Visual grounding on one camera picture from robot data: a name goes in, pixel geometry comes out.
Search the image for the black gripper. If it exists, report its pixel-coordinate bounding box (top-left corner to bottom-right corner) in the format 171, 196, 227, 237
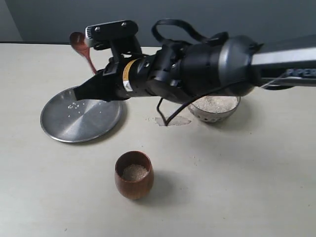
74, 43, 197, 104

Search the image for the red wooden spoon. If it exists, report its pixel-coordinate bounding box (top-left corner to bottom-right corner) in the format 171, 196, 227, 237
69, 32, 97, 75

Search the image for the brown wooden cup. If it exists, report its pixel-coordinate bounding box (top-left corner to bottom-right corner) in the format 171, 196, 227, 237
115, 151, 154, 200

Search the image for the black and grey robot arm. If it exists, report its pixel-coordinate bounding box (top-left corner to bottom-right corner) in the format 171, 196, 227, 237
74, 33, 316, 104

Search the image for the glass bowl of rice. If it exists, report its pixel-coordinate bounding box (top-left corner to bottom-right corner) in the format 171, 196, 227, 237
188, 96, 240, 123

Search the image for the round steel plate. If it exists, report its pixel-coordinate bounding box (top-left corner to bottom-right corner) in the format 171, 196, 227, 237
40, 88, 122, 143

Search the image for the clear tape patch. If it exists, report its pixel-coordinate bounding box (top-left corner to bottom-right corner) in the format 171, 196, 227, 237
155, 116, 191, 126

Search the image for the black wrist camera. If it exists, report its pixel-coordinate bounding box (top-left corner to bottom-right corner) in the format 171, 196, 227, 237
85, 20, 142, 63

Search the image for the black cable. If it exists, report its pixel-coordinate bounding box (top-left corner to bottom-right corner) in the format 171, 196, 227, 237
151, 19, 316, 127

